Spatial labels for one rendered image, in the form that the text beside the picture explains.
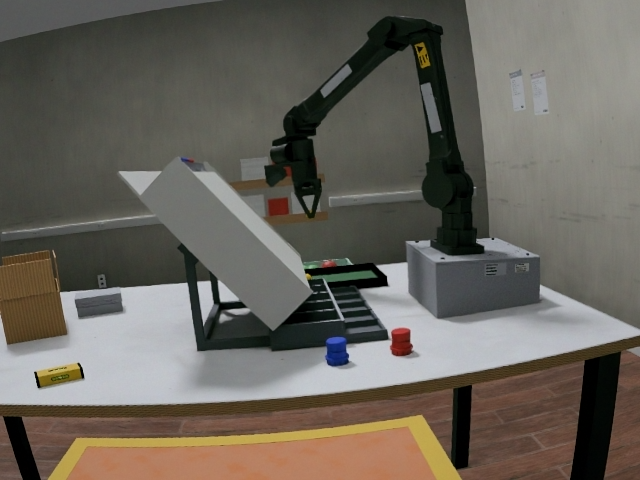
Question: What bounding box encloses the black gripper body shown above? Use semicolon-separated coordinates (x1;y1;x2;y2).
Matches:
293;158;322;192

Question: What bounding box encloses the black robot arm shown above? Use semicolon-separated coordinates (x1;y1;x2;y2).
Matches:
264;16;484;256

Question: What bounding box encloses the yellow pocket level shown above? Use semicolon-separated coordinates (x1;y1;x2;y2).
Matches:
34;363;85;388

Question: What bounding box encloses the blue plug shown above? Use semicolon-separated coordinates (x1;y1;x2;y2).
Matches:
325;337;349;366

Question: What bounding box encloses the green tray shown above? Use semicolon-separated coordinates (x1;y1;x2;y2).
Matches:
304;263;388;289

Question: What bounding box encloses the open brown cardboard box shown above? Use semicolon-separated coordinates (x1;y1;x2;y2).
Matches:
0;250;67;345

